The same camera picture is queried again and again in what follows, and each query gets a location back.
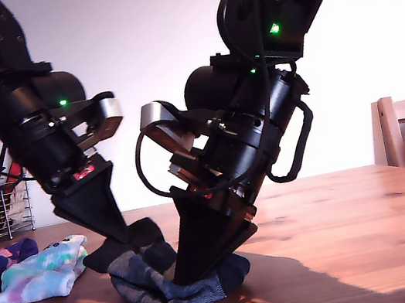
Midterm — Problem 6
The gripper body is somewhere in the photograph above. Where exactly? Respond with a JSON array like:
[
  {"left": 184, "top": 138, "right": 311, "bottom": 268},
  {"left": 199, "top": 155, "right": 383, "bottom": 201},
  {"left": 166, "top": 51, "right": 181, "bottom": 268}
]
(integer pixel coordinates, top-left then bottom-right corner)
[
  {"left": 160, "top": 105, "right": 298, "bottom": 236},
  {"left": 3, "top": 101, "right": 116, "bottom": 205}
]

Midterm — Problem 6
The pastel tie-dye sock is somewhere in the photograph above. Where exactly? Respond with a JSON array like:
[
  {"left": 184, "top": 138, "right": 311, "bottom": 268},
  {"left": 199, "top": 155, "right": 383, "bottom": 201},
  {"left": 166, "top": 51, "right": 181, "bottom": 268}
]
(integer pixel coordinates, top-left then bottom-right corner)
[{"left": 0, "top": 232, "right": 97, "bottom": 303}]

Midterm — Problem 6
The dark grey sock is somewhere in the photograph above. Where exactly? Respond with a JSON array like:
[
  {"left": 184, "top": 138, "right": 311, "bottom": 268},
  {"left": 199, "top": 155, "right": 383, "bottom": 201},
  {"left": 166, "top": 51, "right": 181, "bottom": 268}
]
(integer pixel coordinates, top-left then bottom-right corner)
[{"left": 77, "top": 200, "right": 259, "bottom": 303}]

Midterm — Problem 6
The red paper packet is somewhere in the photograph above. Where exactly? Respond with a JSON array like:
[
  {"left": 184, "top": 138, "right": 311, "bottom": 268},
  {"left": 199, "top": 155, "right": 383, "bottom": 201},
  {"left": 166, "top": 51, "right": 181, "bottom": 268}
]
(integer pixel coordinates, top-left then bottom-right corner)
[{"left": 4, "top": 162, "right": 27, "bottom": 183}]

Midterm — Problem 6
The white paper packet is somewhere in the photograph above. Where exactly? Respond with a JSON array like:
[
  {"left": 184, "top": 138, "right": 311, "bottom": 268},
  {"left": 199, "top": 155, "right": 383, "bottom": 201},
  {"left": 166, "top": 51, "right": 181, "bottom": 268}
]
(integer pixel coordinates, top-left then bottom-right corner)
[{"left": 4, "top": 180, "right": 35, "bottom": 226}]

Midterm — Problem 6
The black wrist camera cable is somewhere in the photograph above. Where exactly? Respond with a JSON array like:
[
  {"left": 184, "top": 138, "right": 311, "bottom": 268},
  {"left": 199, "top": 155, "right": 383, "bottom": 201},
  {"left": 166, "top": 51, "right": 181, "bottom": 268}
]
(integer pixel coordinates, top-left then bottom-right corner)
[{"left": 129, "top": 110, "right": 257, "bottom": 206}]

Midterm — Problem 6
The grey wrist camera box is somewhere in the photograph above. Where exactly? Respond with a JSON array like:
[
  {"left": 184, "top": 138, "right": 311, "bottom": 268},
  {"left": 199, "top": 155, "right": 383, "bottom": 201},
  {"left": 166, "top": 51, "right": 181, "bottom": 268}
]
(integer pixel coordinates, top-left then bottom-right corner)
[
  {"left": 135, "top": 90, "right": 227, "bottom": 163},
  {"left": 56, "top": 89, "right": 128, "bottom": 150}
]

